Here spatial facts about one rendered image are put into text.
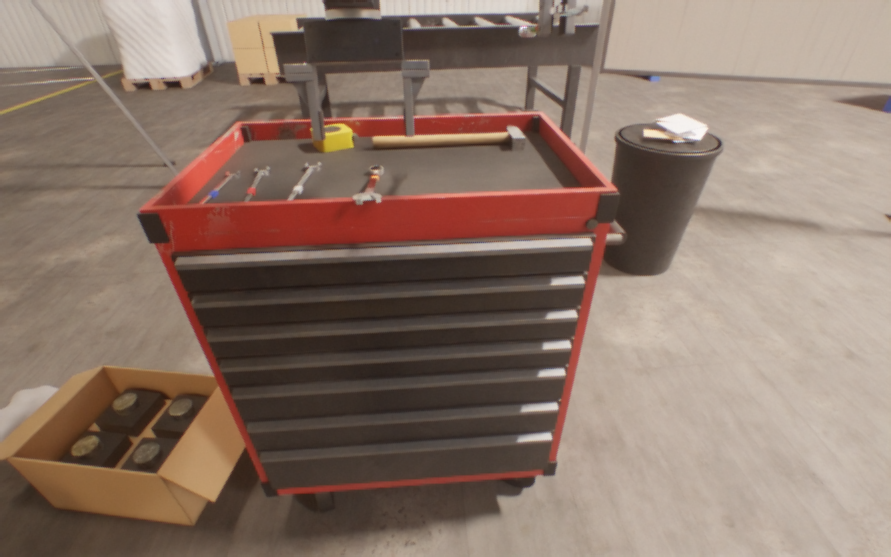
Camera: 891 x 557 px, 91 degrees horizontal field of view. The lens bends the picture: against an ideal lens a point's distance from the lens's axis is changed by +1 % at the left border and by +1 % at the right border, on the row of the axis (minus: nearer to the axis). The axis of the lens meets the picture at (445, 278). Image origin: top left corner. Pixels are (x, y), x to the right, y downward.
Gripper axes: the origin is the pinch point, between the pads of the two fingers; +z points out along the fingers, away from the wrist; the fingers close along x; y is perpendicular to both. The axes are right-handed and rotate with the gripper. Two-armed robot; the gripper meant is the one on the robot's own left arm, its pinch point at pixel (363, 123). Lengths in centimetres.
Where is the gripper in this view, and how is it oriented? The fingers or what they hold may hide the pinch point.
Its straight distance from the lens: 70.2
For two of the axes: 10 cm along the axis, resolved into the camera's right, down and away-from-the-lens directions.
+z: 0.3, 9.2, 3.9
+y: -0.9, -3.9, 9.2
